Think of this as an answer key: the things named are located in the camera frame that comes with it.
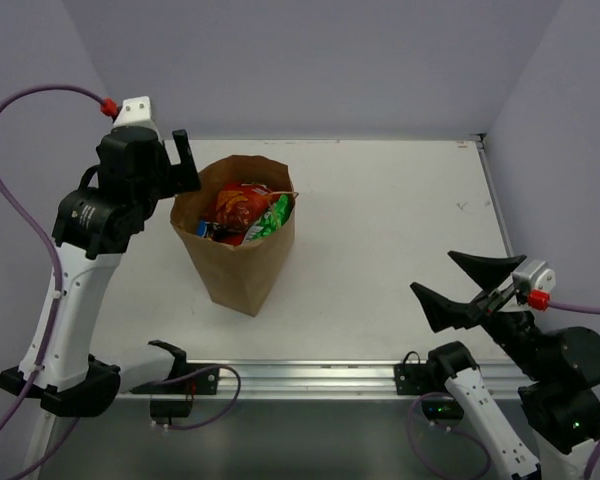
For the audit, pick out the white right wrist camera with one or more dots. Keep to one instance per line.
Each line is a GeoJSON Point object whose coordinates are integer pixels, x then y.
{"type": "Point", "coordinates": [530, 275]}

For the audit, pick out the green snack bag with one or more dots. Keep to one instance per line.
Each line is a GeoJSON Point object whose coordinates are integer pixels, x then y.
{"type": "Point", "coordinates": [276, 214]}

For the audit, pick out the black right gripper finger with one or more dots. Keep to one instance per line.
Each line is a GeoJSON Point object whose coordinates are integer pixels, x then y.
{"type": "Point", "coordinates": [443, 313]}
{"type": "Point", "coordinates": [488, 273]}

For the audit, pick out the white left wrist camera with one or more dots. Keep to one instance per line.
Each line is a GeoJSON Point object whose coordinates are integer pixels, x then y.
{"type": "Point", "coordinates": [136, 111]}

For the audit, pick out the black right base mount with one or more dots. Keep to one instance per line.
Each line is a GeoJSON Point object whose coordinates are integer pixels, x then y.
{"type": "Point", "coordinates": [412, 377]}

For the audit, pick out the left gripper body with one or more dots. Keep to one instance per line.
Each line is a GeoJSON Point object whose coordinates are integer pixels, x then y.
{"type": "Point", "coordinates": [175, 175]}

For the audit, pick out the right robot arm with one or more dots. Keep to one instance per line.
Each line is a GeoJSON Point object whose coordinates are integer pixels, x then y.
{"type": "Point", "coordinates": [563, 367]}

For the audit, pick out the red Doritos chip bag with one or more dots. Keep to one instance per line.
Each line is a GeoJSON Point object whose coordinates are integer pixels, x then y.
{"type": "Point", "coordinates": [238, 205]}

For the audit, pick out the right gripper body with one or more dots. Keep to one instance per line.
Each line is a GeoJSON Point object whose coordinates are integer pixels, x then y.
{"type": "Point", "coordinates": [495, 300]}

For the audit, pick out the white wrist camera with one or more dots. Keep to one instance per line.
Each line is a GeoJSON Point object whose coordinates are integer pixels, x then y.
{"type": "Point", "coordinates": [530, 275]}
{"type": "Point", "coordinates": [136, 111]}

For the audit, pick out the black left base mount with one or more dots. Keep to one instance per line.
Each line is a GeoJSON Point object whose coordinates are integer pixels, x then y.
{"type": "Point", "coordinates": [175, 401]}

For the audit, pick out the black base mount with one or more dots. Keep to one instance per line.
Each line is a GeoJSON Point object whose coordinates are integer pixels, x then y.
{"type": "Point", "coordinates": [175, 401]}
{"type": "Point", "coordinates": [412, 377]}

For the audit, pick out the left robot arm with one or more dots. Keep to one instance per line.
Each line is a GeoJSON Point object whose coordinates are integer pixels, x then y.
{"type": "Point", "coordinates": [91, 233]}

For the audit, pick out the blue snack bar wrapper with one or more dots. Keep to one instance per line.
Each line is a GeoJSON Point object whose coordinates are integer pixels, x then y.
{"type": "Point", "coordinates": [205, 229]}

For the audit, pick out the aluminium front rail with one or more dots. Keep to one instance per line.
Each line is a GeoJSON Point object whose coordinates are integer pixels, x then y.
{"type": "Point", "coordinates": [307, 380]}

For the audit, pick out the brown paper bag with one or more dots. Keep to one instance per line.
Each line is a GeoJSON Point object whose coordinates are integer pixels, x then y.
{"type": "Point", "coordinates": [236, 275]}

